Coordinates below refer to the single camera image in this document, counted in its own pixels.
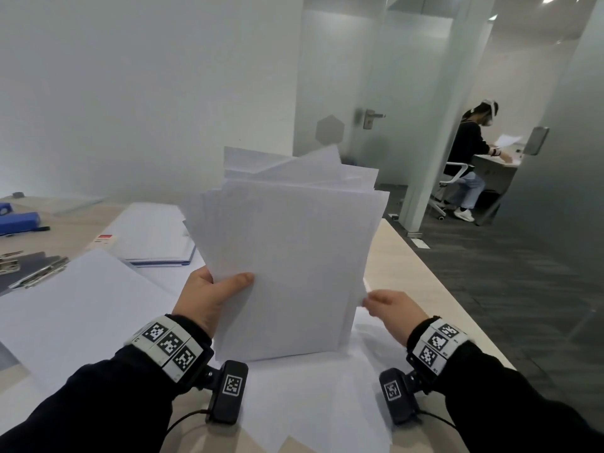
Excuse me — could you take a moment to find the person's left hand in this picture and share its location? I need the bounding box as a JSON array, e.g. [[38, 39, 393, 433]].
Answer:
[[172, 266, 255, 338]]

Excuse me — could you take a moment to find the person's right hand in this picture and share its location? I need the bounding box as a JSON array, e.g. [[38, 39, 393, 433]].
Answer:
[[362, 289, 430, 347]]

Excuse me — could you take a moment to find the stack of folders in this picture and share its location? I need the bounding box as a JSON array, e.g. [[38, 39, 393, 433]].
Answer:
[[87, 202, 197, 266]]

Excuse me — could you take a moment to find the pile of white paper sheets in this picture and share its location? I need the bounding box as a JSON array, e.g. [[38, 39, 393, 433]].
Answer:
[[137, 252, 416, 453]]

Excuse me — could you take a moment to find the person's right forearm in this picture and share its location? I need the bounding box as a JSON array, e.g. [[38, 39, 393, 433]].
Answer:
[[408, 320, 604, 453]]

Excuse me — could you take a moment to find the person's left forearm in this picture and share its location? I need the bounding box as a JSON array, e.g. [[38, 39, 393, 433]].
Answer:
[[0, 320, 213, 453]]

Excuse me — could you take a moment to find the white wristband with black markers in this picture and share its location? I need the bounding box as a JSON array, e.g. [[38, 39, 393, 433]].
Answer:
[[406, 317, 473, 376], [125, 315, 213, 383]]

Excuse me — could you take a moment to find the white office chair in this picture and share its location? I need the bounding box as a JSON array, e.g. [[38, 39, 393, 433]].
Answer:
[[428, 162, 475, 221]]

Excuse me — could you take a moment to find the light gray office desk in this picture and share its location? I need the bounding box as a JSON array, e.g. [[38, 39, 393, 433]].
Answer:
[[471, 143, 525, 196]]

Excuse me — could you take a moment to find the gray hexagon sticker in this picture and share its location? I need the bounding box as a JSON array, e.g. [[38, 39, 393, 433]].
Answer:
[[315, 115, 345, 147]]

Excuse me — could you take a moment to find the frosted glass door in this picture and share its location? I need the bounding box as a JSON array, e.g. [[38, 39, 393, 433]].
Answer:
[[293, 0, 454, 194]]

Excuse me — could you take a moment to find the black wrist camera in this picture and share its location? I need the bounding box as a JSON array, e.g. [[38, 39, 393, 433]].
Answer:
[[379, 367, 421, 425], [207, 359, 250, 425]]

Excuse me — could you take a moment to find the black camera cable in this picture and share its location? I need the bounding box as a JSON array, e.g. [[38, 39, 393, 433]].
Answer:
[[165, 409, 211, 435], [417, 410, 459, 430]]

